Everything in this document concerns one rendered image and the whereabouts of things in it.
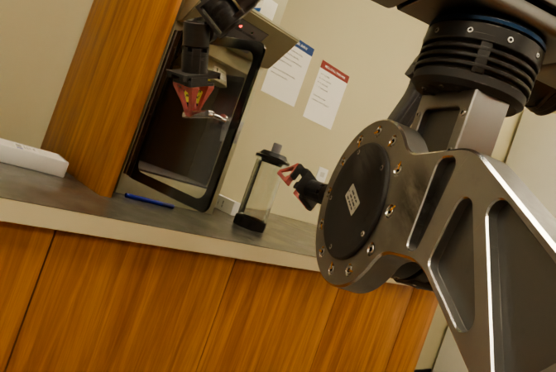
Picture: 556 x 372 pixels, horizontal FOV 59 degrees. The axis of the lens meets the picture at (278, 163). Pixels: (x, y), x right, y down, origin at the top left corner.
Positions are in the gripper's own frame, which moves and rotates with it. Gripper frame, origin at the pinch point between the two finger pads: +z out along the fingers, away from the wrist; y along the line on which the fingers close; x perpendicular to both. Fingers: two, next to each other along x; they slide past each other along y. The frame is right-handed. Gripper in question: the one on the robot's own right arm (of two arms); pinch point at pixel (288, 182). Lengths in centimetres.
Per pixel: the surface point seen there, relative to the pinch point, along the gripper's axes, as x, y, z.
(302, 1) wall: -82, 2, 58
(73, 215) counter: 42, 49, -11
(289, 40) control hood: -30.1, 26.6, 5.6
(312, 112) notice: -56, -41, 59
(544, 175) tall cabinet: -169, -220, 25
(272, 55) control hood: -25.6, 24.5, 10.8
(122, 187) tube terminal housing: 29.6, 29.5, 18.3
